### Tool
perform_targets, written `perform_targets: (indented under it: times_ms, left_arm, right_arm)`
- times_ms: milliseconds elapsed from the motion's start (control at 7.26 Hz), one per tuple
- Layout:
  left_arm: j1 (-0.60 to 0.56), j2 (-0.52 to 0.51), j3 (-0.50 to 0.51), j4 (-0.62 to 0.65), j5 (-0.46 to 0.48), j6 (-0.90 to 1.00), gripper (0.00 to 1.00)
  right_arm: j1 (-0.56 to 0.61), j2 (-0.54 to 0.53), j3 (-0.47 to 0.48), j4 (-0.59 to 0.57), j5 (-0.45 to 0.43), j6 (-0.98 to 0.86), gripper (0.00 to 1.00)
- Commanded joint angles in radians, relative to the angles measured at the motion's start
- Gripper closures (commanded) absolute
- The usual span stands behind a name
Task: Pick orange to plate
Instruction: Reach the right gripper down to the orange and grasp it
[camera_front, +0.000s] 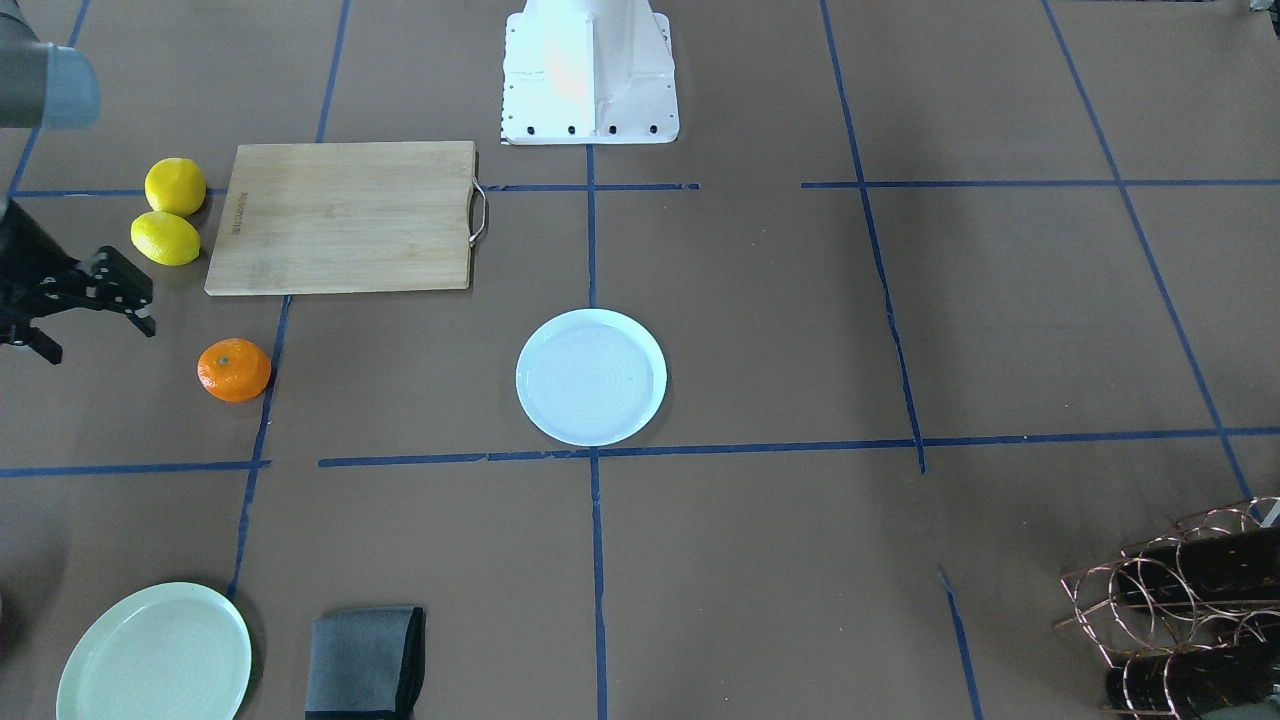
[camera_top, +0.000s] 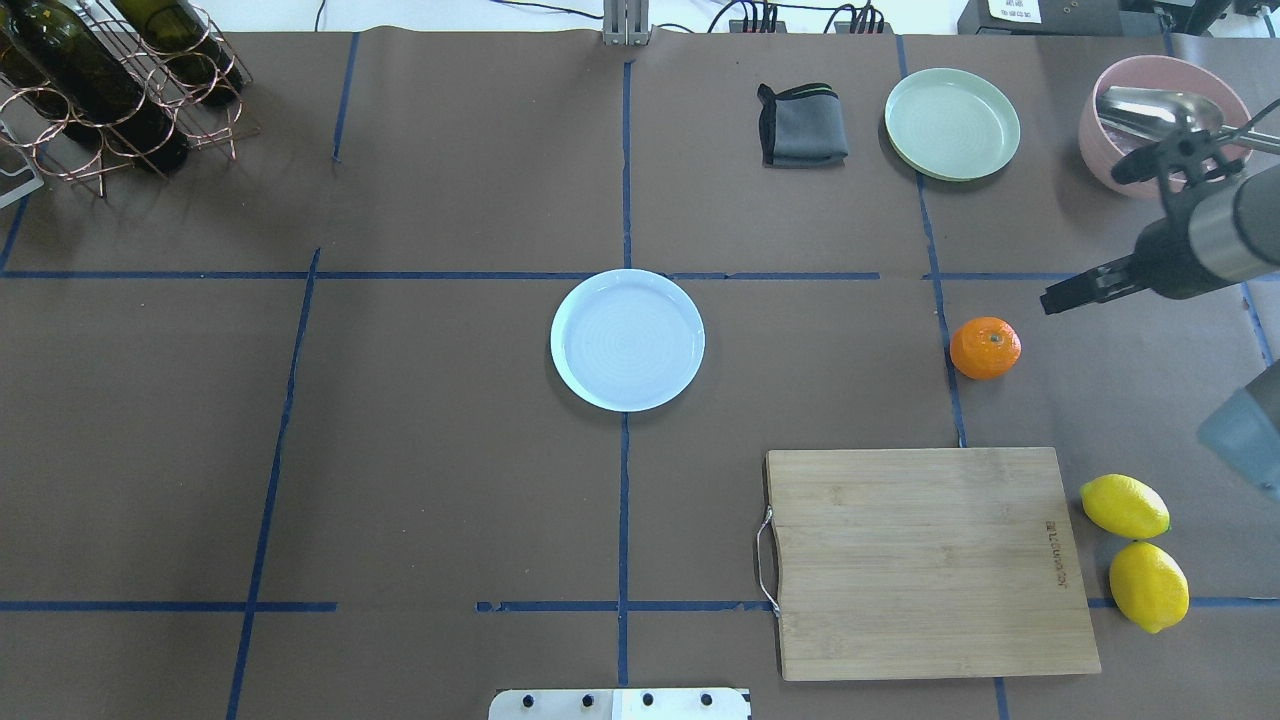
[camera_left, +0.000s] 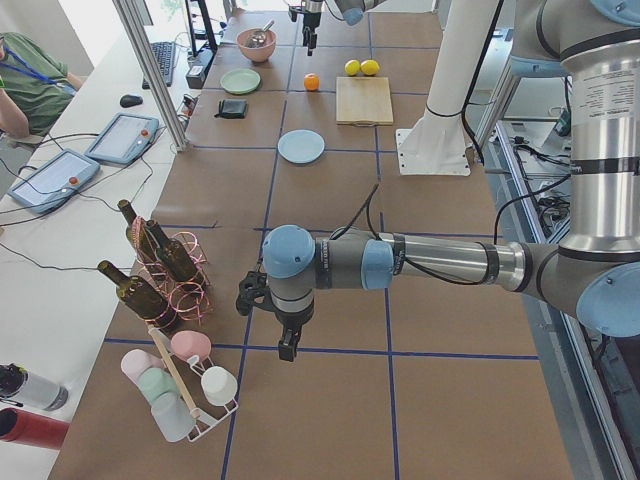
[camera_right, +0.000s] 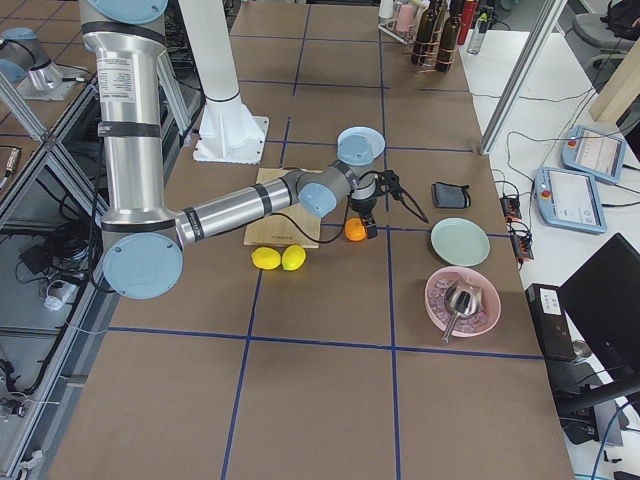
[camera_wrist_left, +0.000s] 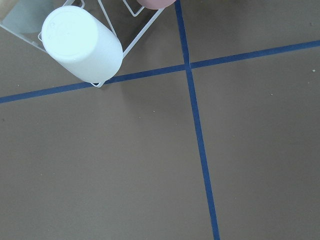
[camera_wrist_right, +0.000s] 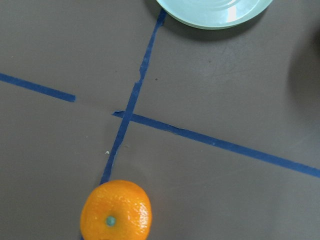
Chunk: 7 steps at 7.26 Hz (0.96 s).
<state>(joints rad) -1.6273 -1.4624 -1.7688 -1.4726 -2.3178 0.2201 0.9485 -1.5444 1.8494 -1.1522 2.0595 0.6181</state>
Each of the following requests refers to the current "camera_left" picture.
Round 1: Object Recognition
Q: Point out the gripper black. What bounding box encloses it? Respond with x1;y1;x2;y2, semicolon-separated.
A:
271;294;314;361
302;0;323;56

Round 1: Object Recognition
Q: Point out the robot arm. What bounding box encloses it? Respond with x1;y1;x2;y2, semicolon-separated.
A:
263;1;639;361
289;0;382;56

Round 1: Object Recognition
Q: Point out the green plate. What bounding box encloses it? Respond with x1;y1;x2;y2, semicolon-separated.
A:
220;68;261;95

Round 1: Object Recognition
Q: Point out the light blue plate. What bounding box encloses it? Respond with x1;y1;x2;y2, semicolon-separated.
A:
277;129;325;164

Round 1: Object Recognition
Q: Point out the orange fruit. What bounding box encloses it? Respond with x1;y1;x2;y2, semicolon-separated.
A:
303;73;320;92

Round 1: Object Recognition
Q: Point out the pink bowl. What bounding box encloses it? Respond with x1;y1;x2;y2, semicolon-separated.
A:
236;29;276;63

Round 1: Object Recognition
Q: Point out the yellow lemon left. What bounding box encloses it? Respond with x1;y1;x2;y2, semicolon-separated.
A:
344;59;361;77

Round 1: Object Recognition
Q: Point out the yellow lemon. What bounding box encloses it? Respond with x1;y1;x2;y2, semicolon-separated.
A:
360;59;380;76
344;59;361;77

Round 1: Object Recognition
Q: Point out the metal scoop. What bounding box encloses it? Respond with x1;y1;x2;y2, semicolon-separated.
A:
244;19;275;48

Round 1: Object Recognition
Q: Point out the yellow lemon right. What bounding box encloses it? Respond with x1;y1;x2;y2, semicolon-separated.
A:
360;59;380;76

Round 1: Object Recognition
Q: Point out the white cup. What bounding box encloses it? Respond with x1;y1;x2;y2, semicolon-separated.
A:
201;366;238;406

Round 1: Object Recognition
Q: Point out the wooden cutting board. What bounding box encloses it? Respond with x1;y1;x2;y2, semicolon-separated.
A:
336;77;394;126

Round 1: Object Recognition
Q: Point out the pink cup upper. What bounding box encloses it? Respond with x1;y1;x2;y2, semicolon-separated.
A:
170;330;212;361

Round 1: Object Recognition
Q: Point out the dark grey folded cloth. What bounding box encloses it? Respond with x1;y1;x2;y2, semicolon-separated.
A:
214;99;248;119

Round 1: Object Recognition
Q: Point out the grey cup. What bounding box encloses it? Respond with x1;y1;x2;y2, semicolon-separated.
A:
151;392;196;442

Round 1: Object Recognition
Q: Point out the green cup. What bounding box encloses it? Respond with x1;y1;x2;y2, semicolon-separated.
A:
136;367;179;404

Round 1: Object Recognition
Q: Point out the dark glass bottle middle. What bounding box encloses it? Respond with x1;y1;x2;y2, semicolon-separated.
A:
145;219;204;285

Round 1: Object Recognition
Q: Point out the black keyboard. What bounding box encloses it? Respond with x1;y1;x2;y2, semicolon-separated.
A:
150;41;176;87

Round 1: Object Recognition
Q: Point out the pale pink cup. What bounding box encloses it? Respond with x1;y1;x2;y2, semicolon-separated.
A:
120;349;164;384

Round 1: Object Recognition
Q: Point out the dark glass bottle back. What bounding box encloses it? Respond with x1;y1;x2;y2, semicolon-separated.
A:
117;199;156;262

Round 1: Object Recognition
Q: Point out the black computer mouse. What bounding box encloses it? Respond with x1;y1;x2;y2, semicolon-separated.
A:
119;94;144;108

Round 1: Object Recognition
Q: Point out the blue teach pendant far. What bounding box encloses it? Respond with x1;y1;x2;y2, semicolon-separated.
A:
85;112;160;166

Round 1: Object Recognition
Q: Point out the blue teach pendant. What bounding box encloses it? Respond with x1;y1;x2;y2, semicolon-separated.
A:
8;149;100;214
85;112;160;166

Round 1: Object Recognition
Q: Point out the grey water bottle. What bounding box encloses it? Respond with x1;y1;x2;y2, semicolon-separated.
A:
1;364;68;411

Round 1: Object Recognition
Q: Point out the person in green shirt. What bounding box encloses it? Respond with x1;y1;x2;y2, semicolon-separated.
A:
1;32;84;139

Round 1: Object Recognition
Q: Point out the blue teach pendant near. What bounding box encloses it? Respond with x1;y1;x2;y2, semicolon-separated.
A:
8;149;100;214

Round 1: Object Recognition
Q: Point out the red bottle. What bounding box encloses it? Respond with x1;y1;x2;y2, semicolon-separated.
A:
1;408;70;450

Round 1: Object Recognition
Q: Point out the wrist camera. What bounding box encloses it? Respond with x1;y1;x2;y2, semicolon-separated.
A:
288;5;304;22
235;270;272;316

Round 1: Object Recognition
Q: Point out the white wire cup rack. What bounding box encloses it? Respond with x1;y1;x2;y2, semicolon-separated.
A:
148;328;238;443

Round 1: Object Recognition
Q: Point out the copper wire bottle rack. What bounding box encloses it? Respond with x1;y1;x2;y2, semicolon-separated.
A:
136;231;213;325

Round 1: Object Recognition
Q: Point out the aluminium frame post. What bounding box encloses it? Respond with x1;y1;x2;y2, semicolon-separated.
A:
112;0;188;152

